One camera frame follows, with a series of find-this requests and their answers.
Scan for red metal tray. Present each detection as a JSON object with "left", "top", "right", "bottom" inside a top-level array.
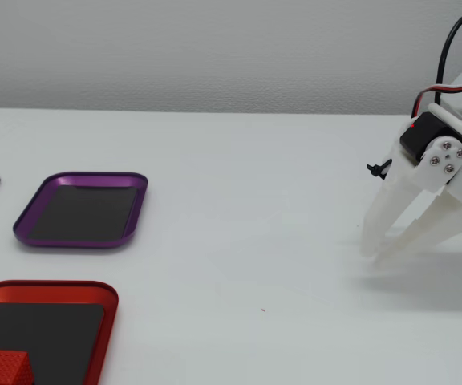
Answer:
[{"left": 0, "top": 279, "right": 120, "bottom": 385}]

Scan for purple metal tray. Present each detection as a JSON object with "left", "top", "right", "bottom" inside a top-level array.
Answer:
[{"left": 12, "top": 171, "right": 149, "bottom": 250}]

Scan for red perforated block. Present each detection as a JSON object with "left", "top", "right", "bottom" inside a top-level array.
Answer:
[{"left": 0, "top": 349, "right": 34, "bottom": 385}]

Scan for red white black servo wire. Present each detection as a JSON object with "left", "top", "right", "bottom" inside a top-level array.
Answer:
[{"left": 411, "top": 71, "right": 462, "bottom": 121}]

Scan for black zip tie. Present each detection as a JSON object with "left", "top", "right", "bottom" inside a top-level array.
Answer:
[{"left": 366, "top": 159, "right": 393, "bottom": 180}]

